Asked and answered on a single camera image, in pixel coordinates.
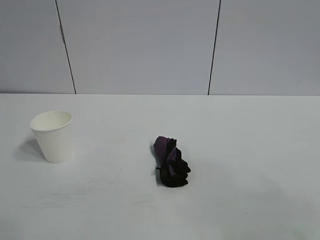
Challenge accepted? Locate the purple and black cloth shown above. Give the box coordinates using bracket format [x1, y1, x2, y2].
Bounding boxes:
[150, 136, 192, 188]

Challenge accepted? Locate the white paper cup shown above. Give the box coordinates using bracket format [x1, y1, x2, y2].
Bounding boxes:
[29, 110, 74, 164]

